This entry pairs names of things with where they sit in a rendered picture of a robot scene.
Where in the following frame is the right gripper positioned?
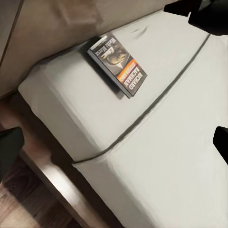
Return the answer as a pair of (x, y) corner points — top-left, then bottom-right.
(163, 0), (228, 36)

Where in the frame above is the hardback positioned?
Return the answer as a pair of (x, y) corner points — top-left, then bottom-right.
(87, 32), (148, 99)

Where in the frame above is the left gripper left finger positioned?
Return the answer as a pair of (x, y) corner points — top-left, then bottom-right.
(0, 126), (25, 183)

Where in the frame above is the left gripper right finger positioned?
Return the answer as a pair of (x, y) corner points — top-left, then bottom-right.
(213, 126), (228, 164)

